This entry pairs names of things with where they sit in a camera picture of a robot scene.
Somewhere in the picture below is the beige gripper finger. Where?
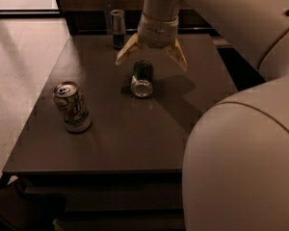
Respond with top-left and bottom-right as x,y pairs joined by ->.
116,33 -> 142,65
167,38 -> 188,71

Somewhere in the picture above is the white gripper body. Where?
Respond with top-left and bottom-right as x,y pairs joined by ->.
138,13 -> 178,48

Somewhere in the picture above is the green soda can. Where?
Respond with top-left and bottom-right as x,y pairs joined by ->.
130,60 -> 153,98

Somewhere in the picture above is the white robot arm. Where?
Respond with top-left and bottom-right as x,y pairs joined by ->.
116,0 -> 289,231

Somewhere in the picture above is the silver blue energy drink can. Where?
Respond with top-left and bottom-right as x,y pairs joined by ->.
110,9 -> 126,50

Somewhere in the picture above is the white 7up can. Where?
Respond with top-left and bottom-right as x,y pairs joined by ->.
53,81 -> 91,133

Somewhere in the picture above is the grey drawer cabinet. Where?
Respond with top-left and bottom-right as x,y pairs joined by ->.
4,35 -> 236,231

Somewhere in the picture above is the dark brown chair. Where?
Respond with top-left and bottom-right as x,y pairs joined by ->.
0,180 -> 66,231

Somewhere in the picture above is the left metal wall bracket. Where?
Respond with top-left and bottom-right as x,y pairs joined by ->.
102,0 -> 116,34

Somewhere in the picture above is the grey wall shelf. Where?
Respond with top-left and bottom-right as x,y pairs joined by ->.
212,37 -> 231,48

